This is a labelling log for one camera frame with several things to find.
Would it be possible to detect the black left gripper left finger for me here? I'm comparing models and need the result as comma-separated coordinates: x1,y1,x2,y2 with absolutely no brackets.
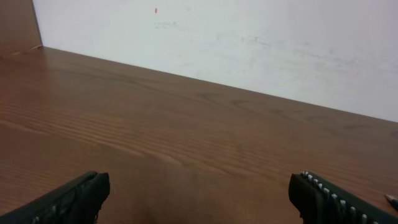
1,171,110,224

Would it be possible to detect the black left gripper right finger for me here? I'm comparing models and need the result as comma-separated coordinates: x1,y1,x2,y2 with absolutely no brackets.
289,171,397,224

